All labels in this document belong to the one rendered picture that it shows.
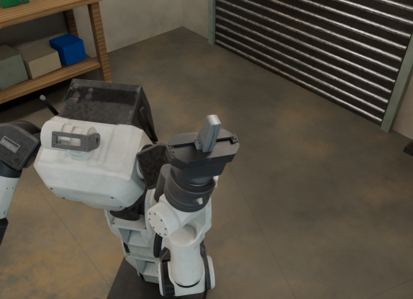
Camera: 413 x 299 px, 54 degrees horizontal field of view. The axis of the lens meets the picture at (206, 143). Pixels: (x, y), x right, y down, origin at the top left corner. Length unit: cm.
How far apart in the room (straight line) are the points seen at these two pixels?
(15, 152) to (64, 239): 156
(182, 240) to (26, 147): 49
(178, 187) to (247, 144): 246
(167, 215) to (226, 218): 185
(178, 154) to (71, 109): 54
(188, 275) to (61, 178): 40
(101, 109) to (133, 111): 8
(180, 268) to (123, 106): 44
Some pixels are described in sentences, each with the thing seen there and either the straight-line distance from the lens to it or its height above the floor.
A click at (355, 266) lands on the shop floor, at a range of 254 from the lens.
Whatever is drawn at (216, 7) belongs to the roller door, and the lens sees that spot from 440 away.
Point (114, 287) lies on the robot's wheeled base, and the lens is 218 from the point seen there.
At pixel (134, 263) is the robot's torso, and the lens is 184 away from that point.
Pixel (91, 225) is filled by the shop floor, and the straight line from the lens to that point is 267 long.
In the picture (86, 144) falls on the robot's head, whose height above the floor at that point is 143.
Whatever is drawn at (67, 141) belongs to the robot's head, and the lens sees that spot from 96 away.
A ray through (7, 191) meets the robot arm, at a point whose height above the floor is 121.
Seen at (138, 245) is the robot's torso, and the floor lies 69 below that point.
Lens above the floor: 199
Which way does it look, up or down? 39 degrees down
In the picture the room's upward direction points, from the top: straight up
